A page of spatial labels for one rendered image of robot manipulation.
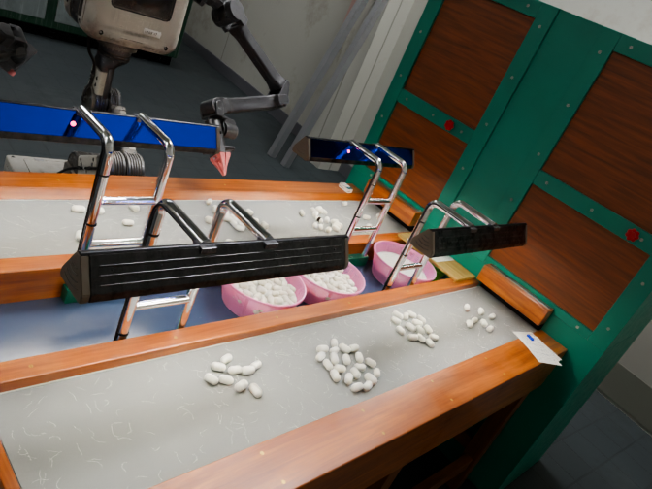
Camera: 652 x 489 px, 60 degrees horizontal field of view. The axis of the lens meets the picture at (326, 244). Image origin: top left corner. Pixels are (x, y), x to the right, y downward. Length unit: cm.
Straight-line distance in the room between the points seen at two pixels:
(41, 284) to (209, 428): 56
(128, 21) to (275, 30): 454
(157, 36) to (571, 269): 168
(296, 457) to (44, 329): 65
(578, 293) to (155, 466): 163
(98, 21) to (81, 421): 130
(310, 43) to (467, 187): 385
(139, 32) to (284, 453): 145
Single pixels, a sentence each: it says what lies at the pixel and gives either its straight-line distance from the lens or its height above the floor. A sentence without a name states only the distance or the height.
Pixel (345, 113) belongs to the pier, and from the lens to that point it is 515.
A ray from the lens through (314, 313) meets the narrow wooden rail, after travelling 164.
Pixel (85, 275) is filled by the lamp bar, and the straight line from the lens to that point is 93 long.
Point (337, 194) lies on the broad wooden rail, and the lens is 257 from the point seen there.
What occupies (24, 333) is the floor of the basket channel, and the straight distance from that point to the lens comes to 144.
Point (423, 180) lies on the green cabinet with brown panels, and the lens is 255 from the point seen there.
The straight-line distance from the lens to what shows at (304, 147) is 191.
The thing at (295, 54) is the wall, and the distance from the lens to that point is 619.
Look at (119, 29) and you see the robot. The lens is 209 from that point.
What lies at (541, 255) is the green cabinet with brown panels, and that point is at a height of 100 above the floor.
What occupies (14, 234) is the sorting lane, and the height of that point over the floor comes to 74.
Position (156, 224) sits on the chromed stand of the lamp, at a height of 106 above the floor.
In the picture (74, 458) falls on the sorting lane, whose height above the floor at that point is 74.
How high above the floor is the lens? 162
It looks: 24 degrees down
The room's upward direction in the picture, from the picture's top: 25 degrees clockwise
